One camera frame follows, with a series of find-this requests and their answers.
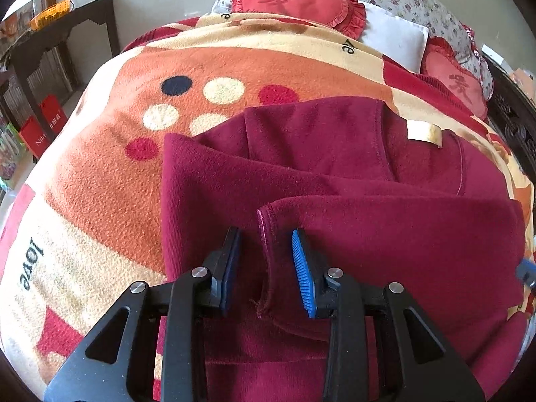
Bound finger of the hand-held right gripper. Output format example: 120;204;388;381
515;257;536;289

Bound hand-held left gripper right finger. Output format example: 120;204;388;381
292;229;486;402

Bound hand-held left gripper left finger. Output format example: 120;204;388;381
44;226;244;402

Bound maroon fleece garment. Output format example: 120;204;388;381
161;98;528;402

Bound dark carved wooden furniture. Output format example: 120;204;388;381
481;44;536;177

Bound printed fleece blanket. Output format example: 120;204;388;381
0;12;536;402

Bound pastel boxes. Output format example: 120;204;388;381
510;67;536;89

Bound red heart-shaped pillow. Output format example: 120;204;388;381
421;37;495;120
230;0;367;37

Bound red paper bag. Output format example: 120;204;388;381
17;116;55;154
39;94;68;135

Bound green packaging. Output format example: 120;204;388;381
0;121;26;187

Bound white pillow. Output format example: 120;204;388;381
359;2;430;72

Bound dark wooden table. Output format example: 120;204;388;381
0;0;122;164

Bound yellow plastic basket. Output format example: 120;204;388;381
29;0;73;30

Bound orange gift boxes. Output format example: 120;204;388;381
0;12;31;45

